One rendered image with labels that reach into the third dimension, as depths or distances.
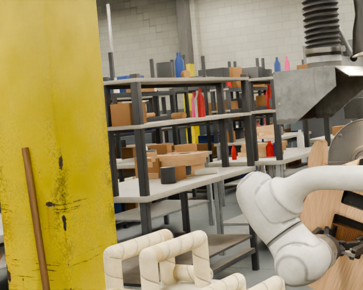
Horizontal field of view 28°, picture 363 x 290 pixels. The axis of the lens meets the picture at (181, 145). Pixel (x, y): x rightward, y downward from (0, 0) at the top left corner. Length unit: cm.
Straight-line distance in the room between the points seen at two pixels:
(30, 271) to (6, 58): 70
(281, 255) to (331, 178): 21
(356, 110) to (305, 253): 69
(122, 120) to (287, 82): 284
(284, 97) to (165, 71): 335
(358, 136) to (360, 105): 10
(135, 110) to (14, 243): 232
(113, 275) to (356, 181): 59
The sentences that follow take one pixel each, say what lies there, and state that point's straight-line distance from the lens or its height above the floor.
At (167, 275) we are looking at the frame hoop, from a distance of 147.
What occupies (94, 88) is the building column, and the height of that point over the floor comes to 154.
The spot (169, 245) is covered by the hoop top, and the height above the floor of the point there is 121.
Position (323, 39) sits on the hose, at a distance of 208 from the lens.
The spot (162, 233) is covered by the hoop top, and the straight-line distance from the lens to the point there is 144.
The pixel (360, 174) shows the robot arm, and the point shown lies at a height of 128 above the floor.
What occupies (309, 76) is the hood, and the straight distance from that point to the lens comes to 192.
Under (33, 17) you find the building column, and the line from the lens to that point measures 235.
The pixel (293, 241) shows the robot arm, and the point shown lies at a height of 113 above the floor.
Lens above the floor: 145
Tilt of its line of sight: 3 degrees down
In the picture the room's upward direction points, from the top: 5 degrees counter-clockwise
